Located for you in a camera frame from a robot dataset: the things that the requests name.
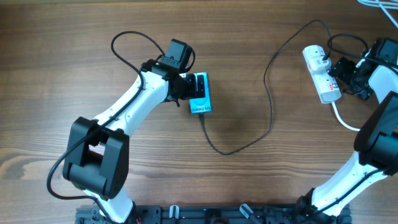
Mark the blue screen smartphone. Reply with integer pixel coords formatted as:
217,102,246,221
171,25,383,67
189,72,211,114

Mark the black charging cable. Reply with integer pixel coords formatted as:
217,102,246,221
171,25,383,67
198,19,333,156

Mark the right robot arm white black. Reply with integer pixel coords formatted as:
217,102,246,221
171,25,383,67
292,38,397,223

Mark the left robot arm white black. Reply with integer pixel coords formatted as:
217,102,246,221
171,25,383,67
63,39,205,223

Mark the white charger plug adapter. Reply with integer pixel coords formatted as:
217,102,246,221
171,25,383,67
307,56,331,75

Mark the white power strip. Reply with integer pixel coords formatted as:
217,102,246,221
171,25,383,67
302,45,341,104

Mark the white cables top corner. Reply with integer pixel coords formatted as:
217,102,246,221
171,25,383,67
356,0,398,22

